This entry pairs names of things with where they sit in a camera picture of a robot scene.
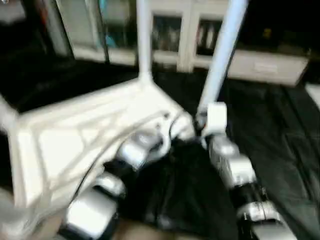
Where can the white drawer unit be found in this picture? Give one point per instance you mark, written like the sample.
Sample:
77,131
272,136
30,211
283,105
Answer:
265,66

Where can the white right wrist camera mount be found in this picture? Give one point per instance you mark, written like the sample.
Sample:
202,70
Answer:
216,117

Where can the teal floor stand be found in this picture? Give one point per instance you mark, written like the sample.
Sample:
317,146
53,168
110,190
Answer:
107,35

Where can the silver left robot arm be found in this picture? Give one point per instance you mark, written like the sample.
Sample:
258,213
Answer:
120,170

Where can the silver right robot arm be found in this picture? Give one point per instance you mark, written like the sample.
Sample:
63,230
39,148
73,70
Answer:
235,175

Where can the black plastic mat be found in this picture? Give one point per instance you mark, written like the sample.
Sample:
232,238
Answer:
280,140

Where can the white plastic table top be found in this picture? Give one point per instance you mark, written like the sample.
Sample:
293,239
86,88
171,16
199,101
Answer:
75,130

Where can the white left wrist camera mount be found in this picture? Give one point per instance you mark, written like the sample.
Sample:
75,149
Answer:
177,125

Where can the white plastic table leg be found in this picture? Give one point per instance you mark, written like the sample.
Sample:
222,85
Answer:
222,50
144,35
6,112

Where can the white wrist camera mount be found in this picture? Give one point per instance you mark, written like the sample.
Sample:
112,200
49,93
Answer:
216,117
177,125

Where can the white glass door cabinet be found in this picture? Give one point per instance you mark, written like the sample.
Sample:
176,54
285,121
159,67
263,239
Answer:
170,35

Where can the white side table black legs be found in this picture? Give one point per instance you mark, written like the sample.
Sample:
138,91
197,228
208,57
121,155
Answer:
314,95

